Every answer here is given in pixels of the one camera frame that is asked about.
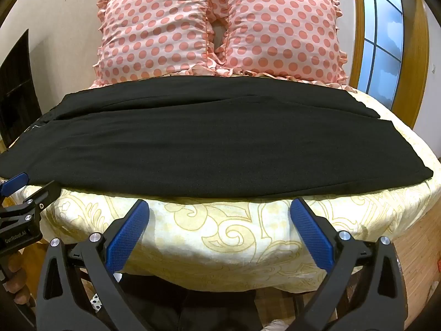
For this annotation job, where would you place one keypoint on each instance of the person's left hand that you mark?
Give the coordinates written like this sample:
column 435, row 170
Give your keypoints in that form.
column 17, row 279

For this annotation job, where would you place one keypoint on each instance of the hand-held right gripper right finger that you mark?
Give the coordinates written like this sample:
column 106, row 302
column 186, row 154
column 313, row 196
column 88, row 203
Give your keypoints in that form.
column 311, row 234

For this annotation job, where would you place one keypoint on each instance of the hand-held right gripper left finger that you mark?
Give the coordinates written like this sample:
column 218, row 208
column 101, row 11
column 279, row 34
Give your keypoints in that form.
column 128, row 233

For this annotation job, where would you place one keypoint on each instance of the wooden framed window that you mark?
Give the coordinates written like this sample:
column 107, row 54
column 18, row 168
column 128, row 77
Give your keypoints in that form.
column 382, row 34

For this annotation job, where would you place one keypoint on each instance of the yellow patterned bed sheet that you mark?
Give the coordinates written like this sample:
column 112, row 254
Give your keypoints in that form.
column 224, row 241

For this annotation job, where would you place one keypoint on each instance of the black pants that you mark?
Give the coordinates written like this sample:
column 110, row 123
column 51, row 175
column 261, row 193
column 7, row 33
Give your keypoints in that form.
column 213, row 144

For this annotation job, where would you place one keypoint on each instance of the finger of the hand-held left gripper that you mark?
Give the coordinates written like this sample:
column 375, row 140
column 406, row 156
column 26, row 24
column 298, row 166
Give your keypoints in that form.
column 14, row 181
column 44, row 193

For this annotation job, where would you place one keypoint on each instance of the pink polka dot pillow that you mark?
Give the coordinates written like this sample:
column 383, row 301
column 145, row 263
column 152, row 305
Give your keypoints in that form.
column 282, row 31
column 151, row 31

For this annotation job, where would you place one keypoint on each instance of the dark cabinet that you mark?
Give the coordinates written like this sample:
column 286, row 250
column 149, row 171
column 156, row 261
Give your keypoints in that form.
column 17, row 93

